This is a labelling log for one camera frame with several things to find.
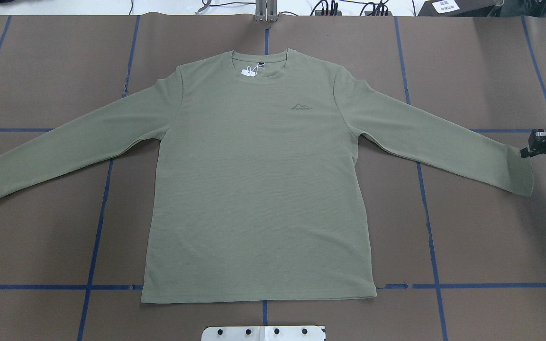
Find olive green long-sleeve shirt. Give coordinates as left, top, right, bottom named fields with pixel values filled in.
left=0, top=48, right=534, bottom=304

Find white metal base plate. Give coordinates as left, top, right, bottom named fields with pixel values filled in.
left=201, top=325, right=327, bottom=341

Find black cables on white table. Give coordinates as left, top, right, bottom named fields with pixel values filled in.
left=197, top=0, right=418, bottom=17

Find aluminium frame post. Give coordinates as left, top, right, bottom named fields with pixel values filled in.
left=254, top=0, right=279, bottom=22

